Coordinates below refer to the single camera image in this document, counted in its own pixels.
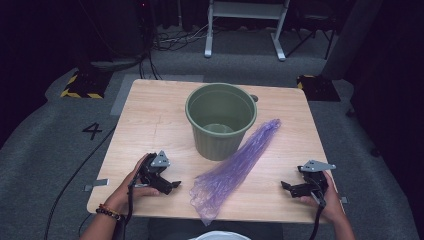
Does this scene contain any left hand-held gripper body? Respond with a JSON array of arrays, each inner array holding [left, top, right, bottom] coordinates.
[[138, 149, 173, 196]]

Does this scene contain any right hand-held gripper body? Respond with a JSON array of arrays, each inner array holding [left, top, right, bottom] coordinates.
[[297, 159, 337, 205]]

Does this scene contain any purple plastic bag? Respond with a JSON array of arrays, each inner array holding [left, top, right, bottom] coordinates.
[[189, 118, 282, 227]]

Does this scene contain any green plastic bin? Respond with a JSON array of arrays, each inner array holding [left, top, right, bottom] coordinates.
[[184, 82, 258, 162]]

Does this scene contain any person's right hand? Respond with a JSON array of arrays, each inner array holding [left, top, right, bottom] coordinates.
[[299, 172, 344, 224]]

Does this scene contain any person's left hand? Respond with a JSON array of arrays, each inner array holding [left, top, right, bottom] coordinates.
[[103, 153, 161, 216]]

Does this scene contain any wooden table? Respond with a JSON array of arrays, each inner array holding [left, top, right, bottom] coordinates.
[[86, 78, 347, 224]]

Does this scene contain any black equipment stand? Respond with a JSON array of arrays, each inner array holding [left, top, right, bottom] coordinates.
[[76, 0, 153, 74]]

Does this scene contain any grey column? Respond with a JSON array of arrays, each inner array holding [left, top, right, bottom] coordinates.
[[320, 0, 384, 81]]

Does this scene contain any black folding stand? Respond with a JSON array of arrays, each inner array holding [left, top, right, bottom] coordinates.
[[286, 13, 338, 61]]

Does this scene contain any right hand-held gripper black cable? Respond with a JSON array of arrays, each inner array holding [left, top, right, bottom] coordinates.
[[308, 193, 327, 240]]

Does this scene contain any hand-held gripper black cable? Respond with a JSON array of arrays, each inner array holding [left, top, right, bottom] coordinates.
[[308, 193, 327, 240], [113, 173, 140, 240]]

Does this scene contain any left hand-held gripper black cable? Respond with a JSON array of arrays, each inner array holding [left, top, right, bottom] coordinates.
[[113, 173, 140, 240]]

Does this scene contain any beaded bracelet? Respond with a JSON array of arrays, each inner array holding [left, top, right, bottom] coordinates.
[[95, 203, 123, 222]]

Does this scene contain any long black floor cable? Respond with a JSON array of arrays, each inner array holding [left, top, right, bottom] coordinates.
[[44, 125, 117, 240]]

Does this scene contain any black yellow striped base plate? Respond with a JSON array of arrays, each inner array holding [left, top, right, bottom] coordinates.
[[296, 74, 342, 103], [60, 69, 113, 100]]

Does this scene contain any tangle of floor cables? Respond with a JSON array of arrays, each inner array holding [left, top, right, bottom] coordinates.
[[151, 23, 214, 53]]

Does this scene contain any white metal stand frame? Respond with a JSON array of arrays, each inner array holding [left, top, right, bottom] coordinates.
[[204, 0, 291, 62]]

